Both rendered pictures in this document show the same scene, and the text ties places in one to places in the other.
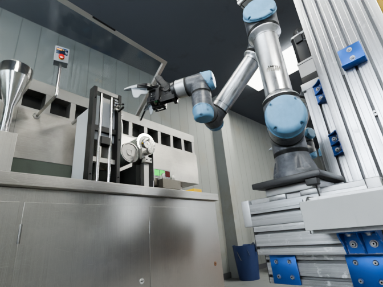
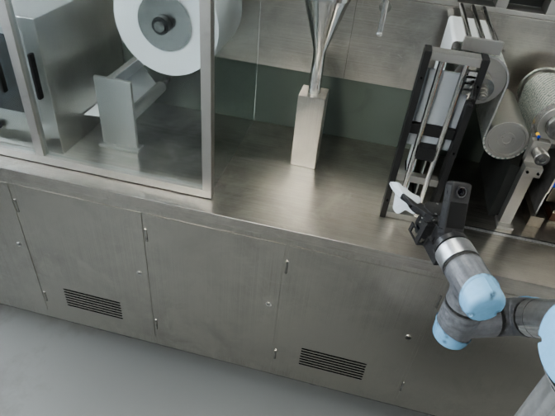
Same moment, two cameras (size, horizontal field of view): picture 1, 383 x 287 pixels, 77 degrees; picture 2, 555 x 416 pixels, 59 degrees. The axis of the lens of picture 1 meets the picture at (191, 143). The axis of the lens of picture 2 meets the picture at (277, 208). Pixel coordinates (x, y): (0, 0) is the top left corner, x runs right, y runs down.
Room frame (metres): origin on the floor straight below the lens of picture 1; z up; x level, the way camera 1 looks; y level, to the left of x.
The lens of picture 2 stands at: (0.13, -0.41, 1.85)
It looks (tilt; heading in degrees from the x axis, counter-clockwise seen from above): 38 degrees down; 59
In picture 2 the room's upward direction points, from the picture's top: 6 degrees clockwise
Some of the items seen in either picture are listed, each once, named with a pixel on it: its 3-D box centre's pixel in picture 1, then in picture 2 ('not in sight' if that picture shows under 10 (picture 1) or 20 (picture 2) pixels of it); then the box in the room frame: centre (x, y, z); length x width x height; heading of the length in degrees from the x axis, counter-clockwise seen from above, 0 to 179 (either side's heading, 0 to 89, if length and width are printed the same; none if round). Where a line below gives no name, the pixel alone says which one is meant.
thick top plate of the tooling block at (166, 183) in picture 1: (152, 189); not in sight; (1.69, 0.30, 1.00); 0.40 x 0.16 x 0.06; 50
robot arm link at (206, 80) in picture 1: (200, 83); (473, 286); (0.78, -0.05, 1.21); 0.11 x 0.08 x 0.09; 70
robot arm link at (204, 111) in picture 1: (203, 108); (465, 319); (0.80, -0.06, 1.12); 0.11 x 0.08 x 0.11; 160
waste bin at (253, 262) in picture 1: (248, 259); not in sight; (4.09, -0.70, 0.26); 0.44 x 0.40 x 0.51; 47
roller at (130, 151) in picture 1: (118, 157); (500, 120); (1.44, 0.47, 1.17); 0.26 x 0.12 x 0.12; 50
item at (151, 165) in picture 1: (142, 170); (552, 149); (1.57, 0.35, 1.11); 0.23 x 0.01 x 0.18; 50
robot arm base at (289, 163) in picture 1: (293, 165); not in sight; (0.82, -0.35, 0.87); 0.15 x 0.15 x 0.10
